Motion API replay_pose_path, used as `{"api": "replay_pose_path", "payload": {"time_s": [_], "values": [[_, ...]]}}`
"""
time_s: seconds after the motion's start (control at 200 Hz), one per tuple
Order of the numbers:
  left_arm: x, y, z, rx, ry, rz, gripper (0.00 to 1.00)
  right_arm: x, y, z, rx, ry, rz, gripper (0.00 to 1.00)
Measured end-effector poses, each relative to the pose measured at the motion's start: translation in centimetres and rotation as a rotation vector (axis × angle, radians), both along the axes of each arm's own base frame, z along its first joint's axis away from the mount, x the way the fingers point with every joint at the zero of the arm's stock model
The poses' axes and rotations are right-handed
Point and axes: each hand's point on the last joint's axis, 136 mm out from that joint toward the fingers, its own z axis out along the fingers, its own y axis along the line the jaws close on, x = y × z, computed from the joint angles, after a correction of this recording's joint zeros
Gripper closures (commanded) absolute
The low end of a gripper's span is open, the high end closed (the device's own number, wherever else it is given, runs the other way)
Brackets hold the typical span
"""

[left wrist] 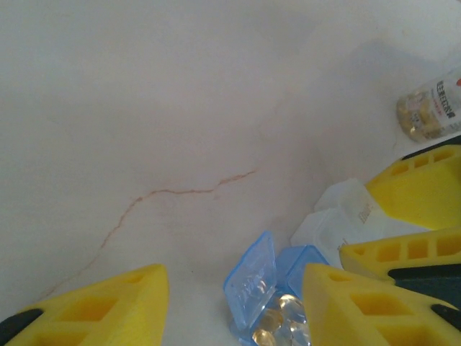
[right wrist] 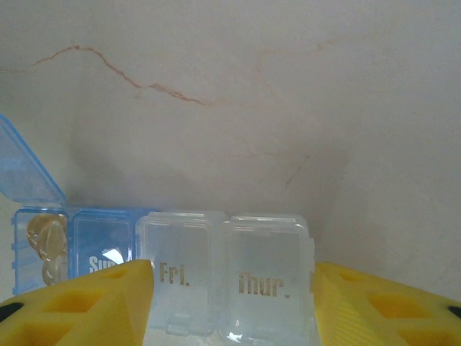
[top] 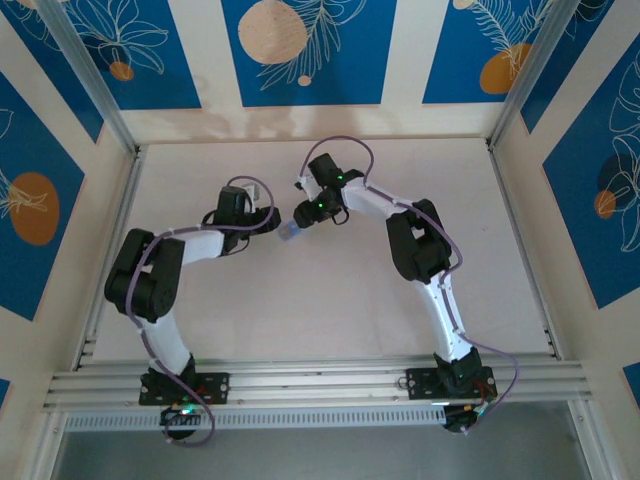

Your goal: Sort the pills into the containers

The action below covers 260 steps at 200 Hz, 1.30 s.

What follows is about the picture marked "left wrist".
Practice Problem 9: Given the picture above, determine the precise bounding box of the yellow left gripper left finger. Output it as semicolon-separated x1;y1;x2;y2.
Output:
0;264;171;346

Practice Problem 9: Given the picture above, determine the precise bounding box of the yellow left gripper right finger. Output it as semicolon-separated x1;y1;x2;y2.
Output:
301;262;461;346

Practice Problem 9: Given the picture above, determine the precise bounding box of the blue white weekly pill organizer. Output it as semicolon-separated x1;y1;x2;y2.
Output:
223;178;428;346

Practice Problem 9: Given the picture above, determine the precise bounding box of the clear amber gel capsule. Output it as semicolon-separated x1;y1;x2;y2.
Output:
251;327;277;346
257;309;285;331
275;293;305;318

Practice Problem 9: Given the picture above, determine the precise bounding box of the clear pill bottle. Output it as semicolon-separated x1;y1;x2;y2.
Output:
395;68;461;144

